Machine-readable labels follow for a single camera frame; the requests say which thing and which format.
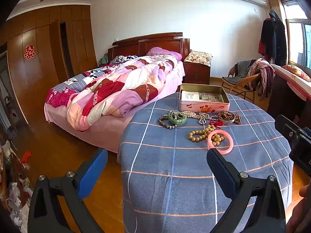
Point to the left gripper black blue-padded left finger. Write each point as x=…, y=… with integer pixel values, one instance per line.
x=46, y=214

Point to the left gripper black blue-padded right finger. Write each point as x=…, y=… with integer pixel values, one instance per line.
x=268, y=213

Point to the pink plastic bangle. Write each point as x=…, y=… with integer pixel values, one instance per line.
x=216, y=137

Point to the green jade bangle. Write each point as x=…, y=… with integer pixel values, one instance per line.
x=177, y=118

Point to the person's hand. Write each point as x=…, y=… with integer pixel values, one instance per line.
x=300, y=219

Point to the striped bedding by window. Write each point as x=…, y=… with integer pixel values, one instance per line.
x=298, y=85

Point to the wicker chair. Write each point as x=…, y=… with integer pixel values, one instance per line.
x=241, y=88

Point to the clothes draped on chair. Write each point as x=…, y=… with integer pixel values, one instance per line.
x=251, y=67

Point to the blue plaid tablecloth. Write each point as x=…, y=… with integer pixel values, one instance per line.
x=167, y=183

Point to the pink metal tin box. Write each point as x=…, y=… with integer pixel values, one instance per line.
x=203, y=107

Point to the hanging dark coats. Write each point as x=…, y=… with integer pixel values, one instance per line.
x=272, y=44

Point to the wooden bed with headboard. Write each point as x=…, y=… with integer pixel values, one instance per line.
x=107, y=131

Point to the paper leaflet in tin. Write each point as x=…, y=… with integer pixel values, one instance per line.
x=201, y=97

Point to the dark wooden nightstand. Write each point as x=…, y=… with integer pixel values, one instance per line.
x=196, y=73

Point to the floral cushion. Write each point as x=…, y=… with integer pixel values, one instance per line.
x=199, y=58

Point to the patchwork pink quilt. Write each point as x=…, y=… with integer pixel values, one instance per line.
x=85, y=99

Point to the red double happiness sticker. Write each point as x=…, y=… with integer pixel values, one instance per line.
x=29, y=52

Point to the wooden wardrobe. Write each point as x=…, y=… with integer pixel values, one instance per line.
x=32, y=79

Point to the purple pillow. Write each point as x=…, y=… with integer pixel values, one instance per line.
x=160, y=51

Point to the window with frame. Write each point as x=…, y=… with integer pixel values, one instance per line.
x=298, y=30

